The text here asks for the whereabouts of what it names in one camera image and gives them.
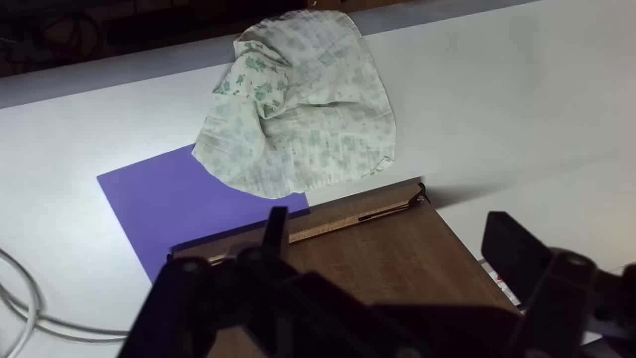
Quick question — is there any long white cable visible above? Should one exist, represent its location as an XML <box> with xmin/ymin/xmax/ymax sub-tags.
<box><xmin>0</xmin><ymin>246</ymin><xmax>130</xmax><ymax>358</ymax></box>

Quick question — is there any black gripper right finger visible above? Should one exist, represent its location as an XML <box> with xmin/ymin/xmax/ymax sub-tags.
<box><xmin>480</xmin><ymin>210</ymin><xmax>636</xmax><ymax>358</ymax></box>

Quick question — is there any wooden board stand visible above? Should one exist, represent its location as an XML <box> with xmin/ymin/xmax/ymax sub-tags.
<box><xmin>166</xmin><ymin>176</ymin><xmax>522</xmax><ymax>358</ymax></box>

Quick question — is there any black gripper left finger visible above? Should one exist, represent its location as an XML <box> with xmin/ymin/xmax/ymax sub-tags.
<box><xmin>116</xmin><ymin>204</ymin><xmax>373</xmax><ymax>358</ymax></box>

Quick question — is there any white cloth with green flowers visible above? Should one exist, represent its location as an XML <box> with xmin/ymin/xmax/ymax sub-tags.
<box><xmin>190</xmin><ymin>7</ymin><xmax>397</xmax><ymax>198</ymax></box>

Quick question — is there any purple paper mat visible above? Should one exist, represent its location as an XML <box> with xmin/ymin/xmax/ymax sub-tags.
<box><xmin>94</xmin><ymin>143</ymin><xmax>311</xmax><ymax>284</ymax></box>

